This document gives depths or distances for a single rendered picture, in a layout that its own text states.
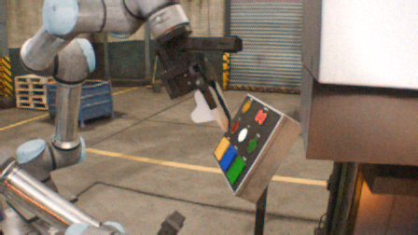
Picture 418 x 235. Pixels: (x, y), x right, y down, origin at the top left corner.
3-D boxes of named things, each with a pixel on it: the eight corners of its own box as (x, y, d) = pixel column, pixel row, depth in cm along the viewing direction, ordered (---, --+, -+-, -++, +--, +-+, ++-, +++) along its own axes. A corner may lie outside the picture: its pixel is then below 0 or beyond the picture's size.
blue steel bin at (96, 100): (48, 118, 547) (43, 82, 529) (80, 110, 614) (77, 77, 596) (83, 127, 488) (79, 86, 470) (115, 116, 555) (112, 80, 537)
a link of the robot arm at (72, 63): (43, 158, 113) (44, 34, 85) (75, 149, 123) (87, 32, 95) (53, 177, 107) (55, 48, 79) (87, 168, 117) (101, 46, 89)
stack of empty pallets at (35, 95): (15, 106, 653) (11, 77, 634) (41, 100, 733) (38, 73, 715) (48, 110, 614) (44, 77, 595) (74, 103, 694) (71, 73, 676)
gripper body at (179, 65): (185, 96, 63) (160, 45, 61) (221, 78, 60) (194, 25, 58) (172, 103, 55) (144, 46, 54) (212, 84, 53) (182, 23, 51)
